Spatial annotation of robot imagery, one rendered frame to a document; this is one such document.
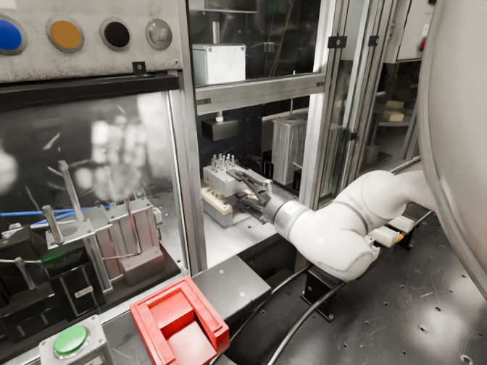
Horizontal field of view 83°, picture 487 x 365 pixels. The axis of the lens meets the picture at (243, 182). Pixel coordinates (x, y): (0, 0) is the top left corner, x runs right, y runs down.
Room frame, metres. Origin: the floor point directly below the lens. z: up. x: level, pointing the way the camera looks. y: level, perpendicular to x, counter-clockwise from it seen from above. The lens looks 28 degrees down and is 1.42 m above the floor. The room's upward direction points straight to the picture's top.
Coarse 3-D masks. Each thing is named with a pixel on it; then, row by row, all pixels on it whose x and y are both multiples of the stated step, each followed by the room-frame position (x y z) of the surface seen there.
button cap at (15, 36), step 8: (0, 24) 0.34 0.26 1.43; (8, 24) 0.34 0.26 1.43; (0, 32) 0.34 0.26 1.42; (8, 32) 0.34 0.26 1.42; (16, 32) 0.35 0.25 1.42; (0, 40) 0.34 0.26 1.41; (8, 40) 0.34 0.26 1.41; (16, 40) 0.35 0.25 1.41; (8, 48) 0.34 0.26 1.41; (16, 48) 0.35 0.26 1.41
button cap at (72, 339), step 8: (72, 328) 0.26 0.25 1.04; (80, 328) 0.26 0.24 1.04; (64, 336) 0.24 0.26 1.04; (72, 336) 0.24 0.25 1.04; (80, 336) 0.24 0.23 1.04; (56, 344) 0.23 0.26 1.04; (64, 344) 0.23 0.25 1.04; (72, 344) 0.23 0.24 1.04; (80, 344) 0.23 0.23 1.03; (64, 352) 0.22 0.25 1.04; (72, 352) 0.23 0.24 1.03
